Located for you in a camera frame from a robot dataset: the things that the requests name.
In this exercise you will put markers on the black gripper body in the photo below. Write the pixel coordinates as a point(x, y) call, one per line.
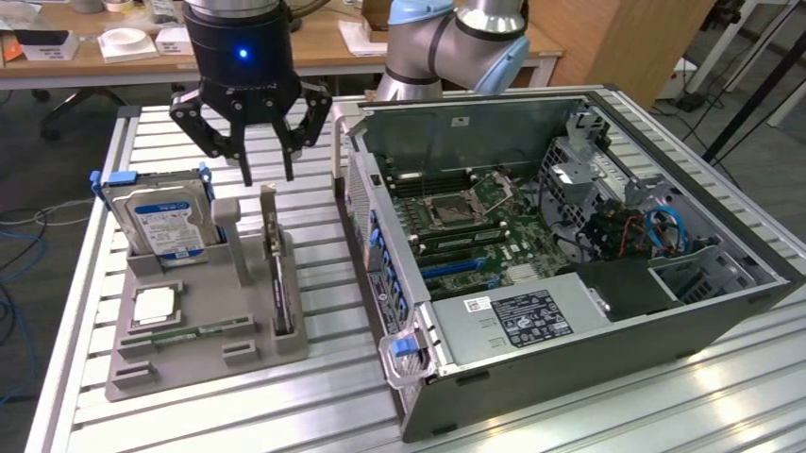
point(246, 71)

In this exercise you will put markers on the black graphics card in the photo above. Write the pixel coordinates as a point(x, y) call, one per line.
point(278, 273)

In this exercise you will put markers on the small white labelled box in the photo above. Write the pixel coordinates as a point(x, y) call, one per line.
point(170, 43)

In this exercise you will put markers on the clear bag of parts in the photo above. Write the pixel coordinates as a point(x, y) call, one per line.
point(165, 11)

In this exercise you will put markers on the white paper stack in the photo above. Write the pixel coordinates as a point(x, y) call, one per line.
point(359, 40)

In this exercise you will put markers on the black office chair base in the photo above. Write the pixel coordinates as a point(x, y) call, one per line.
point(79, 99)

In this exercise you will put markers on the white round holder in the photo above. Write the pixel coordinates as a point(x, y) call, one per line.
point(129, 45)

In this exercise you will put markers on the wooden desk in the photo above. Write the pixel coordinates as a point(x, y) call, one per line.
point(75, 68)

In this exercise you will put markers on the brown cardboard box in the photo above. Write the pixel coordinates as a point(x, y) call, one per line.
point(374, 11)

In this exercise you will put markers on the white tape roll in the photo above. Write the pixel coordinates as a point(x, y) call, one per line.
point(118, 5)

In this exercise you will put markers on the white box black top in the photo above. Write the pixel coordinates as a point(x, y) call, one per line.
point(51, 49)

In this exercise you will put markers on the blue slot retainer clips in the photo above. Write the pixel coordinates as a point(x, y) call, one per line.
point(379, 239)

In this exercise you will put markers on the grey cup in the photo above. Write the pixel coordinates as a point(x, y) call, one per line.
point(87, 5)

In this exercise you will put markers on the CPU socket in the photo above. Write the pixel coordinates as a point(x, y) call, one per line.
point(454, 211)

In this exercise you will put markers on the metal socket cover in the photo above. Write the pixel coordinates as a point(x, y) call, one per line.
point(494, 189)

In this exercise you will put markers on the orange cardboard box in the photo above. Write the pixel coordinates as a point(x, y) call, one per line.
point(7, 49)

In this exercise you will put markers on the grey parts rack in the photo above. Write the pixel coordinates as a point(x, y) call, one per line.
point(209, 302)

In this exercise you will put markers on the blue expansion slot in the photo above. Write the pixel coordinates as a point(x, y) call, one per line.
point(454, 268)

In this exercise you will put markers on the silver CPU chip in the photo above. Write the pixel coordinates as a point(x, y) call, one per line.
point(154, 306)

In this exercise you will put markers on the metal disk bay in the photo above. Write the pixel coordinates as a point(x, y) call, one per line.
point(570, 177)

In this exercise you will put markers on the green motherboard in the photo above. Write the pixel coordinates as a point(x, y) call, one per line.
point(536, 236)

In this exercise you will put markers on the green RAM stick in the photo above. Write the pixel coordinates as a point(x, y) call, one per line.
point(183, 332)

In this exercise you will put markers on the silver chipset heatsink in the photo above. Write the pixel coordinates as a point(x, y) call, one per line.
point(521, 274)

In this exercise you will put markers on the blue case latch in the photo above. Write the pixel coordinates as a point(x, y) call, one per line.
point(405, 348)

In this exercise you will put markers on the wooden cabinet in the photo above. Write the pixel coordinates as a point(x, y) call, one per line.
point(630, 47)

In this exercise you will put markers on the grey power supply unit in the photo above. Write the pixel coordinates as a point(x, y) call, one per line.
point(466, 340)

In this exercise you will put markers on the black power adapter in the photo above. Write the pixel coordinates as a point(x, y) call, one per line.
point(692, 103)

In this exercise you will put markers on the open grey PC case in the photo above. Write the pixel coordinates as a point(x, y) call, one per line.
point(566, 377)

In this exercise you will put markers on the black pole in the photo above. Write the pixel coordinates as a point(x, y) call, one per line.
point(754, 96)

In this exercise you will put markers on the perforated metal drive cage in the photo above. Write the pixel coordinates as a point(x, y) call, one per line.
point(718, 271)

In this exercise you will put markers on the hard disk blue bracket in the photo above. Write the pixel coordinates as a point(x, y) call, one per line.
point(163, 226)

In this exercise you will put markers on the white pedestal unit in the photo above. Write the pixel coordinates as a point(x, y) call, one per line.
point(670, 80)

